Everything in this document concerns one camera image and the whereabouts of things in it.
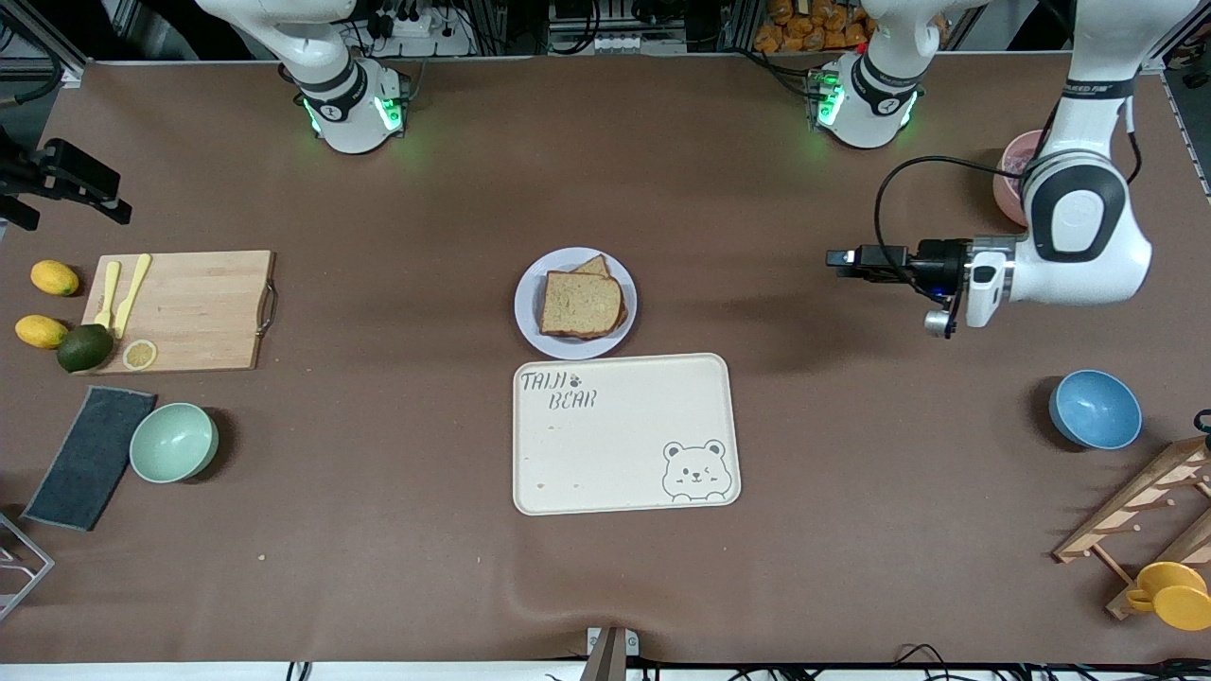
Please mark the wooden peg rack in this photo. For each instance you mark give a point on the wooden peg rack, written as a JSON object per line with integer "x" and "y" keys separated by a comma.
{"x": 1135, "y": 501}

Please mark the blue bowl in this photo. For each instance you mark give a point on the blue bowl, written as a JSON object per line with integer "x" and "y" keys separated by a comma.
{"x": 1096, "y": 410}

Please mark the yellow cup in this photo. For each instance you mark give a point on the yellow cup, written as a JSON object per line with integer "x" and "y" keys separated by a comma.
{"x": 1173, "y": 596}

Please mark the white power strip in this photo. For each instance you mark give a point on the white power strip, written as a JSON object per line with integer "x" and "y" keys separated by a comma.
{"x": 416, "y": 28}

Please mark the lemon slice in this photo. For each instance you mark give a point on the lemon slice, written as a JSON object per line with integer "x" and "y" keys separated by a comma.
{"x": 140, "y": 355}

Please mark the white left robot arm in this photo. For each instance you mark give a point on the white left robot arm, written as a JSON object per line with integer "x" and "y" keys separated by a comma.
{"x": 1088, "y": 265}

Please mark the wooden cutting board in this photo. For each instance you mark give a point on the wooden cutting board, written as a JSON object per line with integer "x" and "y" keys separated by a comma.
{"x": 199, "y": 312}

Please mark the yellow plastic fork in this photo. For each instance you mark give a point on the yellow plastic fork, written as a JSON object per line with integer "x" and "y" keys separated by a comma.
{"x": 108, "y": 298}

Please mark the pale lavender round plate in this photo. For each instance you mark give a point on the pale lavender round plate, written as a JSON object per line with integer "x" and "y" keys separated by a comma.
{"x": 535, "y": 331}

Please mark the brown toast bread slice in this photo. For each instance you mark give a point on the brown toast bread slice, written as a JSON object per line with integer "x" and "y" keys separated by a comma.
{"x": 596, "y": 265}
{"x": 582, "y": 305}

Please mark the pink bowl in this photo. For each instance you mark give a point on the pink bowl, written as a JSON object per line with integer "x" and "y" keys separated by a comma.
{"x": 1008, "y": 199}

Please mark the yellow lemon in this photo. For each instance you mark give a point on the yellow lemon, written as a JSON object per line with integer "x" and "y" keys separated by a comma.
{"x": 42, "y": 332}
{"x": 54, "y": 279}

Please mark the white network switch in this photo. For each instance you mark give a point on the white network switch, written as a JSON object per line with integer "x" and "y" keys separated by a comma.
{"x": 615, "y": 42}

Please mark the cream bear print tray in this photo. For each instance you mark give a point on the cream bear print tray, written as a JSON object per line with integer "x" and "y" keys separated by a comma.
{"x": 615, "y": 445}

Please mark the grey camera pole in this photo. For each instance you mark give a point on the grey camera pole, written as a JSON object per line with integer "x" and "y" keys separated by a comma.
{"x": 605, "y": 657}

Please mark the dark grey cloth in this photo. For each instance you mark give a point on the dark grey cloth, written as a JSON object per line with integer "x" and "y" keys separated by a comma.
{"x": 90, "y": 459}

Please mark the orange bread rolls pile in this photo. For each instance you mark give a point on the orange bread rolls pile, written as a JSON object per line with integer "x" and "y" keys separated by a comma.
{"x": 814, "y": 26}

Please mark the mint green bowl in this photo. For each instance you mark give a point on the mint green bowl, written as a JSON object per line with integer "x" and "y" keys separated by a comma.
{"x": 173, "y": 443}

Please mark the yellow plastic knife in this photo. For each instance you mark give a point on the yellow plastic knife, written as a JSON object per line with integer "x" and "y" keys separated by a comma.
{"x": 131, "y": 298}

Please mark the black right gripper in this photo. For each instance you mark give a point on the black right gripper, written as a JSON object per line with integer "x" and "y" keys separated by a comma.
{"x": 59, "y": 172}

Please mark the aluminium frame profile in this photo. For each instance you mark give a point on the aluminium frame profile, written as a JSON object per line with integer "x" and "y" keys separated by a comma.
{"x": 95, "y": 28}
{"x": 1178, "y": 52}

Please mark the dark green lime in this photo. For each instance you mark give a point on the dark green lime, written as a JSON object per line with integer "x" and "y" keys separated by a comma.
{"x": 85, "y": 348}

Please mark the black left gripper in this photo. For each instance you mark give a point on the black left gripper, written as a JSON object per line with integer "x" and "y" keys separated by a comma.
{"x": 938, "y": 257}

